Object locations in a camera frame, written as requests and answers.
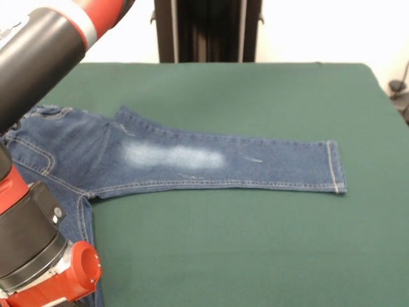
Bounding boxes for blue denim jeans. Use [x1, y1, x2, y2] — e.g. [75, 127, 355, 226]
[0, 104, 348, 307]

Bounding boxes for dark green table cloth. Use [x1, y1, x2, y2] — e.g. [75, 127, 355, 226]
[0, 62, 409, 307]

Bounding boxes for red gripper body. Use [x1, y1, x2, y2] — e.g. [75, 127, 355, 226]
[4, 240, 104, 307]

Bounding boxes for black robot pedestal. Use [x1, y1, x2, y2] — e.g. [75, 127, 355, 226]
[149, 0, 266, 63]

